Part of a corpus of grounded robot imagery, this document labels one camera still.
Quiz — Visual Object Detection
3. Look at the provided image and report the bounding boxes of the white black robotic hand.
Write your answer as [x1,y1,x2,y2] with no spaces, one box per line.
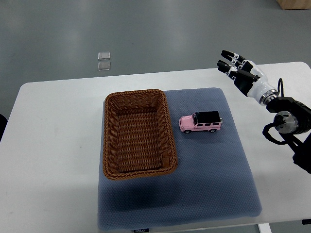
[217,50,278,106]

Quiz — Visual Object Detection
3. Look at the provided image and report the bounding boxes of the pink toy car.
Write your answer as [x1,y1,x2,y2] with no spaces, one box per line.
[179,111,223,134]

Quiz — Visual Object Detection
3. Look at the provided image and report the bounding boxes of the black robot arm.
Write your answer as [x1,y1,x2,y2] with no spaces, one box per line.
[262,97,311,173]

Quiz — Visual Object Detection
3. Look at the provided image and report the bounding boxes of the brown wicker basket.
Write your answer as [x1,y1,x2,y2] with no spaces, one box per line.
[103,89,178,181]

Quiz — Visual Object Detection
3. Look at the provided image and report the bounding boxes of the cardboard box corner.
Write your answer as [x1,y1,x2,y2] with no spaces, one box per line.
[276,0,311,10]

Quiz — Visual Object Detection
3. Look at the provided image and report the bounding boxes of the blue-grey padded mat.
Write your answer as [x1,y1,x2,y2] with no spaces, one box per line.
[98,88,262,231]

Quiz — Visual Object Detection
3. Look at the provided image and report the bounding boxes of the upper floor socket plate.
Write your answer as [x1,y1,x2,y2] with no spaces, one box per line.
[98,51,110,61]

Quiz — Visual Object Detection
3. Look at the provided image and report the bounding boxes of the white table leg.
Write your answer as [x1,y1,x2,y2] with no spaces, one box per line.
[258,223,272,233]

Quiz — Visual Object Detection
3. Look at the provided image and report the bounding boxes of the dark object at left edge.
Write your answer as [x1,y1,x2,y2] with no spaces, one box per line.
[0,114,8,140]

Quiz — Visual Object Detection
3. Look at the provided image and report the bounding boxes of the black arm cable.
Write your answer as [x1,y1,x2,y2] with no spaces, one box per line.
[276,78,286,97]

